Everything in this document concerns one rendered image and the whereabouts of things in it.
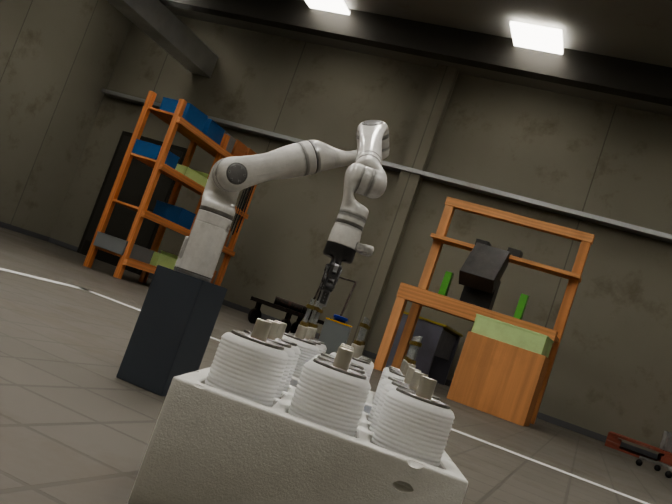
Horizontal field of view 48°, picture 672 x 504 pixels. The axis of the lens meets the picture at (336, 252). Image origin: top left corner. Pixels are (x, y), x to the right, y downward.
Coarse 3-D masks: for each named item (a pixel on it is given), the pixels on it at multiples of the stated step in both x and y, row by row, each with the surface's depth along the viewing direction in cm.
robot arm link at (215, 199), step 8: (208, 184) 198; (216, 184) 197; (208, 192) 197; (216, 192) 198; (224, 192) 199; (232, 192) 200; (208, 200) 194; (216, 200) 194; (224, 200) 197; (232, 200) 200; (200, 208) 195; (208, 208) 193; (216, 208) 192; (224, 208) 193; (232, 208) 196; (224, 216) 193; (232, 216) 196
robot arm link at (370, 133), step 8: (368, 120) 211; (376, 120) 211; (360, 128) 207; (368, 128) 206; (376, 128) 205; (384, 128) 207; (360, 136) 203; (368, 136) 201; (376, 136) 201; (384, 136) 208; (360, 144) 199; (368, 144) 197; (376, 144) 198; (360, 152) 194; (368, 152) 192; (376, 152) 194
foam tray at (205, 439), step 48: (192, 384) 94; (192, 432) 94; (240, 432) 94; (288, 432) 93; (336, 432) 95; (144, 480) 93; (192, 480) 93; (240, 480) 93; (288, 480) 93; (336, 480) 93; (384, 480) 93; (432, 480) 92
